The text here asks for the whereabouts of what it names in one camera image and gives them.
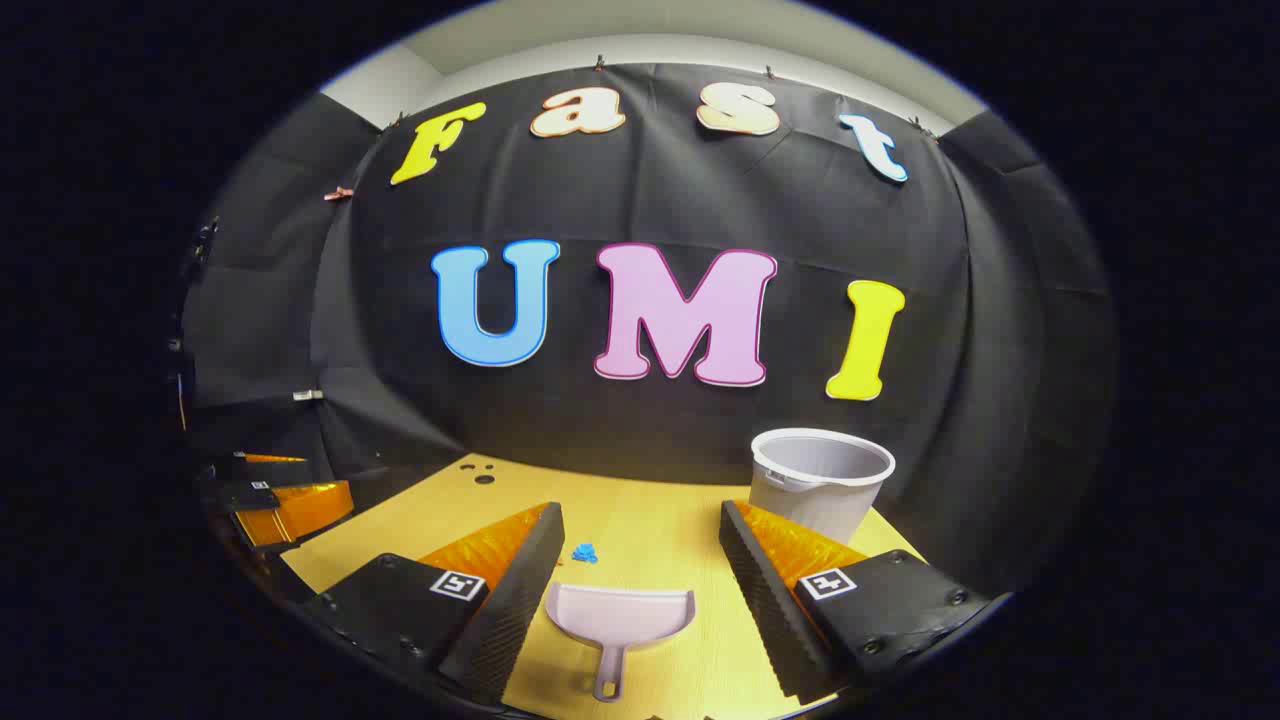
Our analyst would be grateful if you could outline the wooden desktop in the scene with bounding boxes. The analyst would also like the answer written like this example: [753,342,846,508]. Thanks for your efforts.
[280,452,926,720]

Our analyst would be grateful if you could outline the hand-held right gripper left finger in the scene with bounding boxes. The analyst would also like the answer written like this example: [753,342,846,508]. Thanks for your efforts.
[300,502,566,706]

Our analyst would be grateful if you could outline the pale grey dustpan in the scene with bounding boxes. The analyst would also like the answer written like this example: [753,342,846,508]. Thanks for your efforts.
[545,584,697,703]

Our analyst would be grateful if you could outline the white ribbed garbage bin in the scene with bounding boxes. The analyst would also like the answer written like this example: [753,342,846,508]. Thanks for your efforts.
[748,428,897,546]

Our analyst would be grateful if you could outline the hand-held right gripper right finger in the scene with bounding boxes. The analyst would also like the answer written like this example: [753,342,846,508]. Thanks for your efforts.
[718,500,991,706]

